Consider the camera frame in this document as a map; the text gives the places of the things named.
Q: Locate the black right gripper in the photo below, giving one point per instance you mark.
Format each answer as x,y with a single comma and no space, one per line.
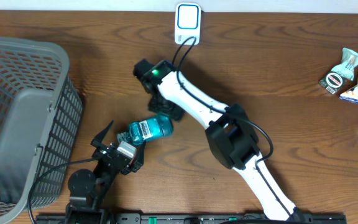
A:
174,112

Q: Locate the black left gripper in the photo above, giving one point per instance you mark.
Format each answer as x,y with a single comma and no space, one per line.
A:
102,151

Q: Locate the blue mouthwash bottle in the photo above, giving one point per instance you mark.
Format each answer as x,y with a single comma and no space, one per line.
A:
150,129

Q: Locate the green square packet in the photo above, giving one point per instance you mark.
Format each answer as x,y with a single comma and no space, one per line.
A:
332,82

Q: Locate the green wet wipes pack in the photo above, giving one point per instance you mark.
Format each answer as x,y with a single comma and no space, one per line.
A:
348,62

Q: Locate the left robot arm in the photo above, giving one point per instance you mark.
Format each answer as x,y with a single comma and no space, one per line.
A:
88,188

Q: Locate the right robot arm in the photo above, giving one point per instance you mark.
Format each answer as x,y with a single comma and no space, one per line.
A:
232,138

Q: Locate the white barcode scanner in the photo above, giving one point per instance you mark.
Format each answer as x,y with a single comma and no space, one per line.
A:
187,22

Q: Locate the grey plastic shopping basket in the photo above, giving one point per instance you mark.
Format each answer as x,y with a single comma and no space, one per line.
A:
40,112

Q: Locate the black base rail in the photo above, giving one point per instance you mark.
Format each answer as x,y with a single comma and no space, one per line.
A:
136,218

